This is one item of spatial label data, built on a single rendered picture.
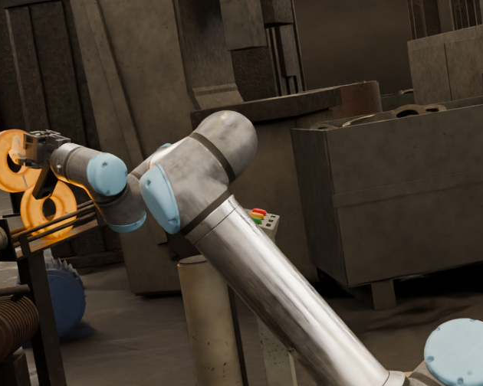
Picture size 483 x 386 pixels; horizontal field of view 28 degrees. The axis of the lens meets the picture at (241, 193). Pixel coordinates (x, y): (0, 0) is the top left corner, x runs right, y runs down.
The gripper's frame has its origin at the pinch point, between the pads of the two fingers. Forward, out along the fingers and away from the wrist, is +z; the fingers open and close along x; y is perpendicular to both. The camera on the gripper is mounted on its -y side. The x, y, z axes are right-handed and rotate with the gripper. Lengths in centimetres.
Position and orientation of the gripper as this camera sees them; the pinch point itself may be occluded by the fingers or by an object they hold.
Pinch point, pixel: (13, 152)
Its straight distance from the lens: 244.6
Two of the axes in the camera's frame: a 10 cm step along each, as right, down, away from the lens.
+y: 0.6, -9.6, -2.8
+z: -7.5, -2.2, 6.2
